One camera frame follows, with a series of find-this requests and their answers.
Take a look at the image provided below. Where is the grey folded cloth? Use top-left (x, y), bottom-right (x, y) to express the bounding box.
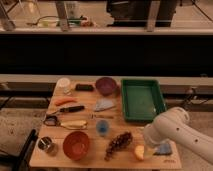
top-left (94, 98), bottom-right (115, 112)

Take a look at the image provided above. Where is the orange carrot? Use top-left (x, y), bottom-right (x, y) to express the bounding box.
top-left (54, 97), bottom-right (77, 106)

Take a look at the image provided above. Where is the wooden board table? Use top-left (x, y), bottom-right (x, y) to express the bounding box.
top-left (29, 90), bottom-right (182, 171)

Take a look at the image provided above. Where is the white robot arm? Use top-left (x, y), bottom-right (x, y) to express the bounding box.
top-left (143, 107), bottom-right (213, 164)

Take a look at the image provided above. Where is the blue plastic cup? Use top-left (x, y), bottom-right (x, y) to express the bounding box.
top-left (96, 120), bottom-right (109, 136)

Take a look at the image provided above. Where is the white lidded jar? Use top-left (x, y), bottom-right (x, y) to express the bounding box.
top-left (56, 78), bottom-right (71, 95)

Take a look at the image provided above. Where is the small black measuring cup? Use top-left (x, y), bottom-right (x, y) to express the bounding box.
top-left (43, 116), bottom-right (60, 126)

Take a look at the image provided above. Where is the black handled knife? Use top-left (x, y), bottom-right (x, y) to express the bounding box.
top-left (50, 105), bottom-right (85, 115)

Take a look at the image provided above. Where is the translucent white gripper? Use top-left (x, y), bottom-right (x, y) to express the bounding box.
top-left (142, 126), bottom-right (167, 155)

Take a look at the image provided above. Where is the orange bowl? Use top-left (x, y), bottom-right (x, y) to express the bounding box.
top-left (63, 131), bottom-right (90, 161)

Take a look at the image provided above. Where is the blue sponge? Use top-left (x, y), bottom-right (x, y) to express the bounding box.
top-left (155, 143), bottom-right (172, 155)

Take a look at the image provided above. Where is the yellow red apple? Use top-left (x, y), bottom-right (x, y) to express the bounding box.
top-left (134, 145), bottom-right (145, 161)

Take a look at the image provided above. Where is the dark grape bunch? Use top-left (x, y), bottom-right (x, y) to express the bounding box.
top-left (104, 132), bottom-right (133, 161)

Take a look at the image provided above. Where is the black chair frame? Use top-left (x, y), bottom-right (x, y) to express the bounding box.
top-left (0, 129), bottom-right (38, 171)

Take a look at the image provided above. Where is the metal cup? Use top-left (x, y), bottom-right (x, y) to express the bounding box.
top-left (38, 136), bottom-right (58, 156)

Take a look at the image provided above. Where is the yellow banana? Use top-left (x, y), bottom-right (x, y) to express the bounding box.
top-left (60, 120), bottom-right (87, 130)

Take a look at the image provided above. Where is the purple bowl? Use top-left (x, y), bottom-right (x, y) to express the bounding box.
top-left (95, 77), bottom-right (117, 96)

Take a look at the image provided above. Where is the black rectangular block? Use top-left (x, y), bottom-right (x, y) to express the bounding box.
top-left (75, 84), bottom-right (94, 91)

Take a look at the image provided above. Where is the green plastic tray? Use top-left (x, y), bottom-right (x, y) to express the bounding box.
top-left (121, 79), bottom-right (166, 122)

